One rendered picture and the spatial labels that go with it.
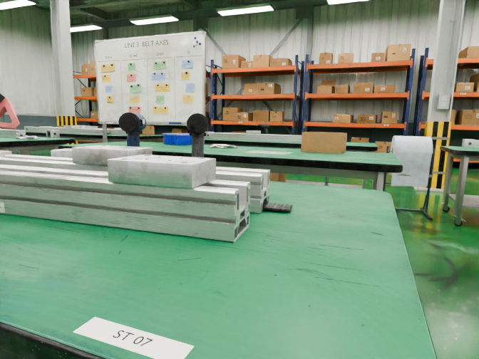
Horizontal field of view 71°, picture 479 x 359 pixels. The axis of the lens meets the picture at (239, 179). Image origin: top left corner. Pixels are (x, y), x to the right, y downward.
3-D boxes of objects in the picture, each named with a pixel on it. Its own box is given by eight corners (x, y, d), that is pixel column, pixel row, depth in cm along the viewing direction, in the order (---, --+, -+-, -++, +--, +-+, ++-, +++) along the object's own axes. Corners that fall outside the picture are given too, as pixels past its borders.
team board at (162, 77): (89, 199, 418) (80, 35, 387) (117, 192, 464) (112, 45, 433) (194, 214, 364) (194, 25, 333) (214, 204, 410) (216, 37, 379)
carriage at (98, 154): (73, 174, 83) (71, 147, 82) (102, 169, 94) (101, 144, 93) (128, 178, 79) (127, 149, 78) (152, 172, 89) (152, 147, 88)
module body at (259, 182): (-19, 186, 94) (-22, 157, 92) (14, 181, 103) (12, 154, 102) (259, 214, 72) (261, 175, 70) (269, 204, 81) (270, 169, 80)
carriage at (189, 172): (108, 197, 59) (107, 159, 57) (142, 186, 69) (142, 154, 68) (192, 205, 54) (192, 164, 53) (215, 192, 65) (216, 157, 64)
